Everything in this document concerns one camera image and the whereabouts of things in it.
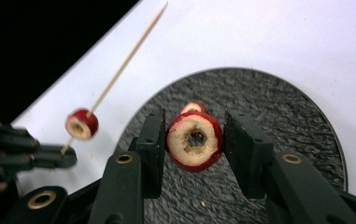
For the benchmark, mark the white board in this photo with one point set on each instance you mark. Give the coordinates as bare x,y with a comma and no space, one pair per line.
259,34

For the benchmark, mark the black round plate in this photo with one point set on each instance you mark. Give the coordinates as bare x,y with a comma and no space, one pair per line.
259,102

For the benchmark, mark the thin wooden skewer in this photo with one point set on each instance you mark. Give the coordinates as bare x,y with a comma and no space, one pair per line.
125,62

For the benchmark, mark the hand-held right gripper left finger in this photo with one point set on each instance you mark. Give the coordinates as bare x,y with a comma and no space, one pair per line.
122,186

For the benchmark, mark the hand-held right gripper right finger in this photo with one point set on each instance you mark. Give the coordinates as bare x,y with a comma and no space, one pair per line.
294,186

